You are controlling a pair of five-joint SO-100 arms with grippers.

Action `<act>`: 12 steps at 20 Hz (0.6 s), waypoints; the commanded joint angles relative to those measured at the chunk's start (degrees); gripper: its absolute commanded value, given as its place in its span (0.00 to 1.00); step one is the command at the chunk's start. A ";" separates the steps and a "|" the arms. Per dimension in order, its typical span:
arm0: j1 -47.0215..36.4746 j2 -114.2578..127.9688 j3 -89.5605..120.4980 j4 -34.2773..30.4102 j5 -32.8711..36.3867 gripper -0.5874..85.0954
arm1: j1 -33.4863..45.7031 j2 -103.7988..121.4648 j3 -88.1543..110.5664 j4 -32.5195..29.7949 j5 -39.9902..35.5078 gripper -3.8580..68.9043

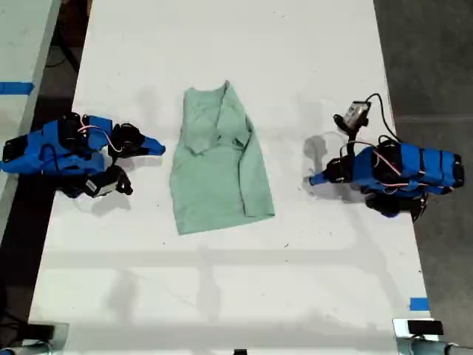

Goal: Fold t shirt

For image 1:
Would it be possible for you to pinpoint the pale green T-shirt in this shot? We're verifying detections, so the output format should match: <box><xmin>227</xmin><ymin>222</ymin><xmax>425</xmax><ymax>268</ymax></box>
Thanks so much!
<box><xmin>169</xmin><ymin>79</ymin><xmax>276</xmax><ymax>237</ymax></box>

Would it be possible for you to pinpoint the long blue tape strip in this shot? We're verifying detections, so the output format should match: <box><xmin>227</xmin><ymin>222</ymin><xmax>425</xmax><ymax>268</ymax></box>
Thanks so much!
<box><xmin>0</xmin><ymin>81</ymin><xmax>35</xmax><ymax>96</ymax></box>

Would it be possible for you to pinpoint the pale grey side table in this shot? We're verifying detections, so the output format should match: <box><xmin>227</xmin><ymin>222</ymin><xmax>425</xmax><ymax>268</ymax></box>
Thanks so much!
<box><xmin>0</xmin><ymin>0</ymin><xmax>62</xmax><ymax>241</ymax></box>

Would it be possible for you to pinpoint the metal clamp with black block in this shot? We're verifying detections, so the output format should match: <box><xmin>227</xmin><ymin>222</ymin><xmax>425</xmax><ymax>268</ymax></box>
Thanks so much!
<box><xmin>26</xmin><ymin>321</ymin><xmax>70</xmax><ymax>351</ymax></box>
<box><xmin>392</xmin><ymin>317</ymin><xmax>445</xmax><ymax>340</ymax></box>

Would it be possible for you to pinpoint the grey metal pipe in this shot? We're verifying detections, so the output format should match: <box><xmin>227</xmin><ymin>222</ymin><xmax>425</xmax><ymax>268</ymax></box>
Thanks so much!
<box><xmin>397</xmin><ymin>337</ymin><xmax>473</xmax><ymax>355</ymax></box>
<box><xmin>0</xmin><ymin>340</ymin><xmax>53</xmax><ymax>355</ymax></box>

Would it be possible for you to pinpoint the black camera stalk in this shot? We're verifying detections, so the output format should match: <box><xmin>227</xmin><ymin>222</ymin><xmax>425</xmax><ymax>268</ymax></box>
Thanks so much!
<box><xmin>345</xmin><ymin>125</ymin><xmax>361</xmax><ymax>149</ymax></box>
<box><xmin>106</xmin><ymin>149</ymin><xmax>125</xmax><ymax>175</ymax></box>

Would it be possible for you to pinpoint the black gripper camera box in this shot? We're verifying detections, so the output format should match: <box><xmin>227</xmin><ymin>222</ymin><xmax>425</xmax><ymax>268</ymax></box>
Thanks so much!
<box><xmin>84</xmin><ymin>168</ymin><xmax>134</xmax><ymax>199</ymax></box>

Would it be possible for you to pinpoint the grey gripper camera box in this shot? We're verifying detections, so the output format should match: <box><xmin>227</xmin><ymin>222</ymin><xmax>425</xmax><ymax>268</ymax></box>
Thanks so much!
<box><xmin>333</xmin><ymin>100</ymin><xmax>371</xmax><ymax>132</ymax></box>

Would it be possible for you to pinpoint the black camera cable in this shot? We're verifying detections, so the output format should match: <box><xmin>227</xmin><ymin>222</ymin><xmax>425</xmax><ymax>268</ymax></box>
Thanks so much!
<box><xmin>364</xmin><ymin>92</ymin><xmax>402</xmax><ymax>145</ymax></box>

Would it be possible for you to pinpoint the thin black floor cable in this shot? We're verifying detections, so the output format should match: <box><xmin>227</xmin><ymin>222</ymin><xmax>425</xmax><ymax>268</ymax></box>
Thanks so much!
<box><xmin>46</xmin><ymin>35</ymin><xmax>81</xmax><ymax>73</ymax></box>

